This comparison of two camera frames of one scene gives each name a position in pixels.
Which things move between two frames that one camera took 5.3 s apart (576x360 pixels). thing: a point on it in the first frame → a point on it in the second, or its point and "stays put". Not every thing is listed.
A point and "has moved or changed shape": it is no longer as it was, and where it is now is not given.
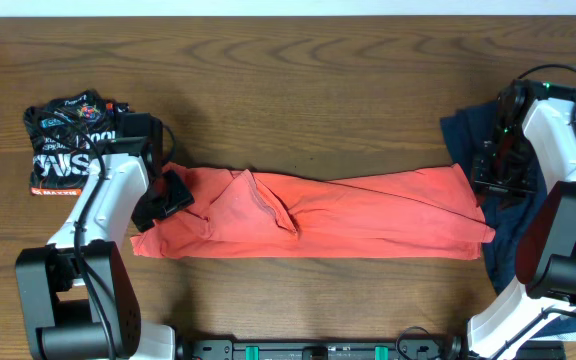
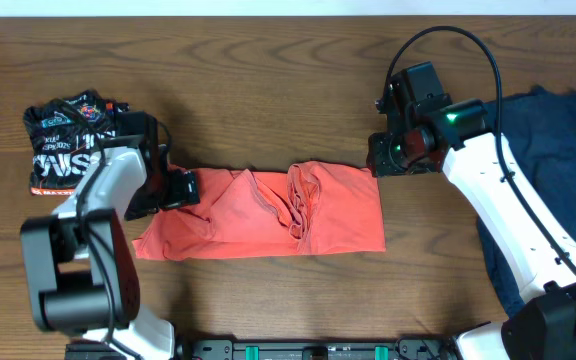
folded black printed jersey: [64, 132] stays put
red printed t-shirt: [418, 213] has moved or changed shape
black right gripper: [482, 181] → [380, 161]
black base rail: [372, 349] stays put
